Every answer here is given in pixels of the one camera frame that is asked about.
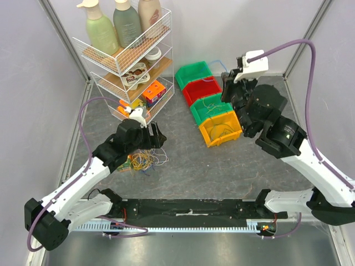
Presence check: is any near green plastic bin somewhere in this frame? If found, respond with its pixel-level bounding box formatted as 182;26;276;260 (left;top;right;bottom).
190;93;233;126

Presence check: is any light green pump bottle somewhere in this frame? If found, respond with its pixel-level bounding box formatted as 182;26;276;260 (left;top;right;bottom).
76;0;120;55

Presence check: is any orange purple box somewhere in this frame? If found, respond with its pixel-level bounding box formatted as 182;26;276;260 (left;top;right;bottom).
142;80;166;108

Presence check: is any far green plastic bin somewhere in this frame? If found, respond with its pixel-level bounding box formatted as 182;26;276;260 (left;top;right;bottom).
175;61;212;90

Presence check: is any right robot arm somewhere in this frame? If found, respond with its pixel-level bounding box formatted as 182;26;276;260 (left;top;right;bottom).
221;69;354;226

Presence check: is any white slotted cable duct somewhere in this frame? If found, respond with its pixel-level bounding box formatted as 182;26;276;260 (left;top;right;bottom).
74;219;266;233

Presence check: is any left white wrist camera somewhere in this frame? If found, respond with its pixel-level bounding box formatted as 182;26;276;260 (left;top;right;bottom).
124;106;147;128

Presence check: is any cable bundle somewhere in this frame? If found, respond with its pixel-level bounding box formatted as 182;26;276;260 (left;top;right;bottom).
129;148;169;178

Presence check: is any yellow plastic bin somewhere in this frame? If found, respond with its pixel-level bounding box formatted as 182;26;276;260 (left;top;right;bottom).
199;111;242;147

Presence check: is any orange green juice carton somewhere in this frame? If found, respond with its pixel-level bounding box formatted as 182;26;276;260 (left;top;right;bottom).
116;155;132;172

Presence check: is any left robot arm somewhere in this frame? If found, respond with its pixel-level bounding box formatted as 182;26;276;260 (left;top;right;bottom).
24;119;167;252

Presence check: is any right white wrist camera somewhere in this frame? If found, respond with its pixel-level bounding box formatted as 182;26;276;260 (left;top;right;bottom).
234;50;268;84

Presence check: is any green yellow box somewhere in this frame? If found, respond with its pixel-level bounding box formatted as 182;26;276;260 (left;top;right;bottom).
131;98;148;110

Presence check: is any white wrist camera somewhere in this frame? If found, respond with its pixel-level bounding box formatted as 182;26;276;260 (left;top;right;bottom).
124;106;147;128
234;50;268;84

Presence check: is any dark green bottle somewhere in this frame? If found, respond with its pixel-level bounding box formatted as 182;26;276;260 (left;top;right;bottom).
113;0;142;48

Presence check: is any white wire shelf rack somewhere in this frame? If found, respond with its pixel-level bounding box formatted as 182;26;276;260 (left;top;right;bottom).
73;8;175;122

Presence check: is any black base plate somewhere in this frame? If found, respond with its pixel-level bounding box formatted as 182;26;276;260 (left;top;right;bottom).
104;199;288;227

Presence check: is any green plastic bin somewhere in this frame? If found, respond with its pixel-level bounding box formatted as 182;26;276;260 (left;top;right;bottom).
190;93;233;126
175;61;212;90

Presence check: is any beige brown bottle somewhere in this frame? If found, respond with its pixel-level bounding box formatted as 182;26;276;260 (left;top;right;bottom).
138;0;162;38

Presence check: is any paper cup with lid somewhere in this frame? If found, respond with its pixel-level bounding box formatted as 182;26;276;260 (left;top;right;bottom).
145;47;162;61

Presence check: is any red plastic bin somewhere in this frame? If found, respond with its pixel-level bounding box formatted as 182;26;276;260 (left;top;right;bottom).
182;76;222;107

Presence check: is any orange sponge pack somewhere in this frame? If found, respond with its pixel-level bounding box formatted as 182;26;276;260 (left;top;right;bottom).
116;99;134;120

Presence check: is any yogurt multipack carton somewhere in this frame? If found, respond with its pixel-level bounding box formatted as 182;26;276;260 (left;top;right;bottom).
122;62;150;90

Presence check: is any blue cable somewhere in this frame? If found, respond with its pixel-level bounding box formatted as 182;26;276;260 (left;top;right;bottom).
201;60;231;83

